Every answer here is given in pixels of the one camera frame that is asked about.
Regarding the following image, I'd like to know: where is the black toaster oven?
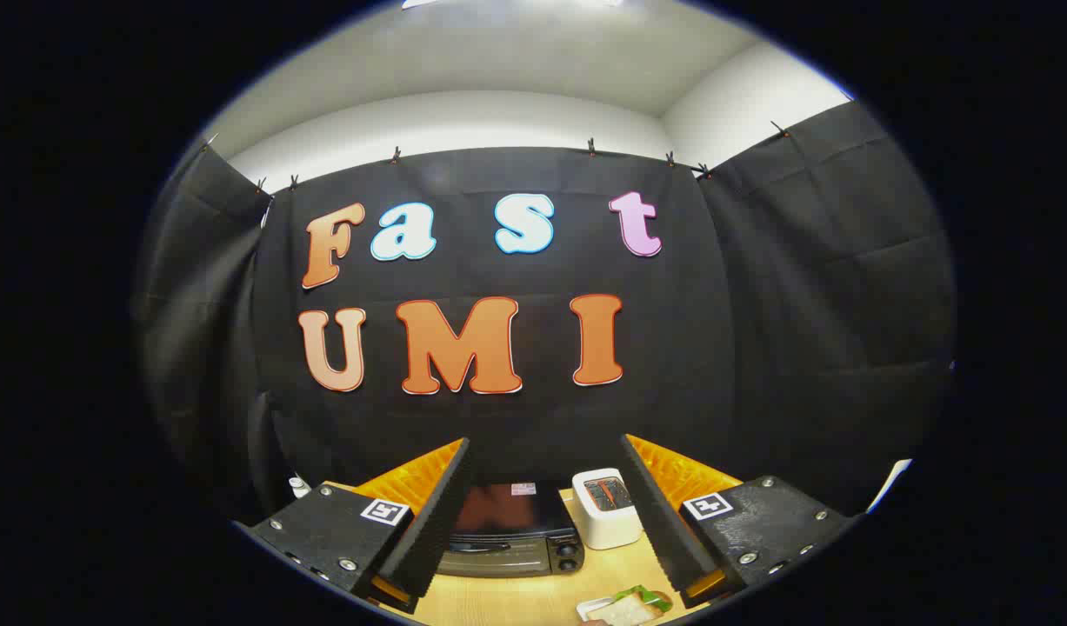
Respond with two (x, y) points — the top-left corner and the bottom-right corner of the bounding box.
(436, 481), (584, 580)

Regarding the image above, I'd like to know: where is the white pop-up toaster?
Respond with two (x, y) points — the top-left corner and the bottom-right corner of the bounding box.
(571, 468), (645, 550)

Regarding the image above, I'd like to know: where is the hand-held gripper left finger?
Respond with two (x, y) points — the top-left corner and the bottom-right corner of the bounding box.
(236, 437), (473, 616)

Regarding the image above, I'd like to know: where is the lettuce sandwich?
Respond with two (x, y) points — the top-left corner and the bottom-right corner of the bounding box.
(585, 585), (673, 626)

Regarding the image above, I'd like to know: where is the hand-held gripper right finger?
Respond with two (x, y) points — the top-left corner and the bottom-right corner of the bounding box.
(620, 433), (856, 609)

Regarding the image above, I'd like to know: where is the black backdrop cloth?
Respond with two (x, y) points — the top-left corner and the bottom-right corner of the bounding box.
(133, 100), (958, 531)

